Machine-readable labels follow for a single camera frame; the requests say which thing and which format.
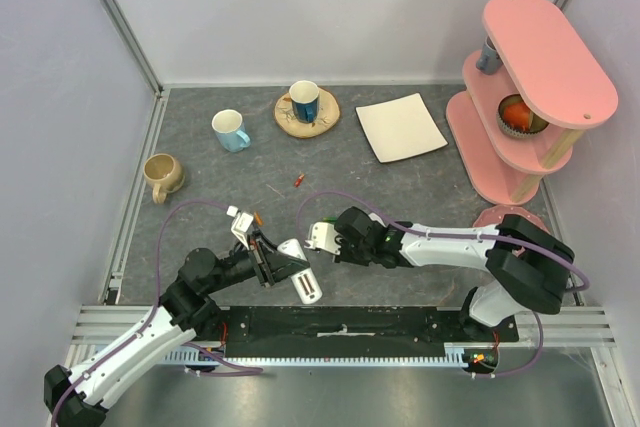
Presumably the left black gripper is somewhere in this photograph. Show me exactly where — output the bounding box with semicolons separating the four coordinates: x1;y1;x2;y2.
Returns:
205;229;310;293

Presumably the white remote control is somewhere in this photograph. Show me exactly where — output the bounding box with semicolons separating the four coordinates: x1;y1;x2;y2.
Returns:
291;267;323;305

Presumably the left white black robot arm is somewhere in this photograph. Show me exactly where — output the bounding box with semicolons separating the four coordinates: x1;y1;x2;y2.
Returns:
44;230;321;426

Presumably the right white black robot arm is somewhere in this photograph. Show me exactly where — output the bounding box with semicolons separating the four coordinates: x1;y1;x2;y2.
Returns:
333;207;574;341

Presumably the red battery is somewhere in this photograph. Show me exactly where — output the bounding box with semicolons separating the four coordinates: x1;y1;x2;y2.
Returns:
294;174;305;188

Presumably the cream square plate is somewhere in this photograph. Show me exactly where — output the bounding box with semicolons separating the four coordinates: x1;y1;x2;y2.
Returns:
356;93;448;163

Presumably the pink dotted plate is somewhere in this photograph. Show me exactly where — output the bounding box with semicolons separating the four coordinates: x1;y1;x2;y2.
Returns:
472;205;550;233

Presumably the beige ceramic mug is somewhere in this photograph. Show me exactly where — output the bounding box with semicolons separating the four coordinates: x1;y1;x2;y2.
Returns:
143;153;185;204

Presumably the light blue mug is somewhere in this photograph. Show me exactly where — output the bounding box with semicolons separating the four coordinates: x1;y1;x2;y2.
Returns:
211;109;251;153

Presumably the dark blue mug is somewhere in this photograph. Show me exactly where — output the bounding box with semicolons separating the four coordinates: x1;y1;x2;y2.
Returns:
289;80;320;124

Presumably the bowl with fruit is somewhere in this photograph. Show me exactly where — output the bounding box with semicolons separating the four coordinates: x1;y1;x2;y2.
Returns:
497;94;549;138

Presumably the grey cup on shelf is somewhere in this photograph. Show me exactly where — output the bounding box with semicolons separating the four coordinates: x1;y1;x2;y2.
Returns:
475;36;503;75

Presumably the pink three-tier shelf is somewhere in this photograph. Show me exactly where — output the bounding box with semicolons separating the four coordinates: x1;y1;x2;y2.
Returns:
446;0;618;205

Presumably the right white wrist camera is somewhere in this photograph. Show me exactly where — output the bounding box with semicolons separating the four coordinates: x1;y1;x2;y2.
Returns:
305;222;340;255

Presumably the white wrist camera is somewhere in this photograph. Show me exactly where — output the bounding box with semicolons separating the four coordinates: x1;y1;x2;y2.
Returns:
305;222;340;255
226;205;254;249

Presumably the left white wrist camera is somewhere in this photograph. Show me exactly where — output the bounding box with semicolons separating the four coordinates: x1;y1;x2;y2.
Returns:
226;205;254;249

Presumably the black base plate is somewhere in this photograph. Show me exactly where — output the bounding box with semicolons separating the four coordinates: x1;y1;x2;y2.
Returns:
195;306;519;360

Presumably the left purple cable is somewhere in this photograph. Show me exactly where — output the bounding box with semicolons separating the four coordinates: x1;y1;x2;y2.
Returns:
49;199;264;427

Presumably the purple cable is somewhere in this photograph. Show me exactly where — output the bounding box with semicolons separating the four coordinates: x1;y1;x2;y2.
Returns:
295;190;591;379
49;199;264;427

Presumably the white slotted cable duct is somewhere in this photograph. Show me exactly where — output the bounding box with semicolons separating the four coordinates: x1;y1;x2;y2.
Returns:
92;341;496;367

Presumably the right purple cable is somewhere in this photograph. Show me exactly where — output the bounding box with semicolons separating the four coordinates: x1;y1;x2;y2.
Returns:
295;190;591;379

